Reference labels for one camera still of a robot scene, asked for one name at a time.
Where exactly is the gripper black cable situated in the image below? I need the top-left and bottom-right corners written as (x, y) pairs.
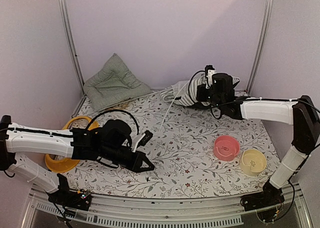
top-left (187, 70), bottom-right (208, 106)
top-left (86, 109), bottom-right (140, 138)

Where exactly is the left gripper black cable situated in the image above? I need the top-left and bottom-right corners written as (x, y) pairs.
top-left (86, 109), bottom-right (140, 138)

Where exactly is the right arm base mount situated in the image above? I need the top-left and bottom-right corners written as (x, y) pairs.
top-left (240, 180), bottom-right (285, 211)

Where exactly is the pink pet bowl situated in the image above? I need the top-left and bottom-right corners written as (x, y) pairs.
top-left (213, 135), bottom-right (240, 161)

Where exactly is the green checkered cushion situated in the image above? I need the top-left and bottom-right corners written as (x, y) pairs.
top-left (83, 53), bottom-right (152, 112)

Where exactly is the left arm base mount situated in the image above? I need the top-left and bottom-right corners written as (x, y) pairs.
top-left (47, 173), bottom-right (92, 211)

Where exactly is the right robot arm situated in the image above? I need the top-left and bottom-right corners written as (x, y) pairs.
top-left (251, 70), bottom-right (320, 193)

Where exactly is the left aluminium corner post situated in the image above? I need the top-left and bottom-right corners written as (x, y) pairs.
top-left (58, 0), bottom-right (85, 95)

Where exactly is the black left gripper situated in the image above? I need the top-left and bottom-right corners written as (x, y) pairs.
top-left (100, 143), bottom-right (155, 172)

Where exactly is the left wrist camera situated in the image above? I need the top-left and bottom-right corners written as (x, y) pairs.
top-left (131, 130), bottom-right (153, 152)

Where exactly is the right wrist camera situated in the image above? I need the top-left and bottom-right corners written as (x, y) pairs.
top-left (204, 65), bottom-right (217, 89)

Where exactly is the right aluminium corner post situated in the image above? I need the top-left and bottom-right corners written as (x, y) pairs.
top-left (246, 0), bottom-right (274, 94)

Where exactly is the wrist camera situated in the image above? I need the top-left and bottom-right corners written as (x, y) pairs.
top-left (204, 65), bottom-right (217, 89)
top-left (131, 130), bottom-right (153, 152)

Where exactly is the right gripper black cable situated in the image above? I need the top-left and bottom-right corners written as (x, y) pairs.
top-left (187, 70), bottom-right (208, 106)

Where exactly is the front aluminium rail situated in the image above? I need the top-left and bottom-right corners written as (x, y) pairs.
top-left (21, 182), bottom-right (313, 228)

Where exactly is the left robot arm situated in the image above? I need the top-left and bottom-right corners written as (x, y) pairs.
top-left (0, 115), bottom-right (155, 205)

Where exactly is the green striped pet tent fabric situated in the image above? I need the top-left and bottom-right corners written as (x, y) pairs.
top-left (159, 75), bottom-right (241, 110)

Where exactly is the aluminium corner post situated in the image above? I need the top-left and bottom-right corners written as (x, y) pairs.
top-left (246, 0), bottom-right (274, 94)
top-left (58, 0), bottom-right (85, 95)

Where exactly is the cream pet bowl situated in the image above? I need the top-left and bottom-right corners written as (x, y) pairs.
top-left (239, 149), bottom-right (267, 177)

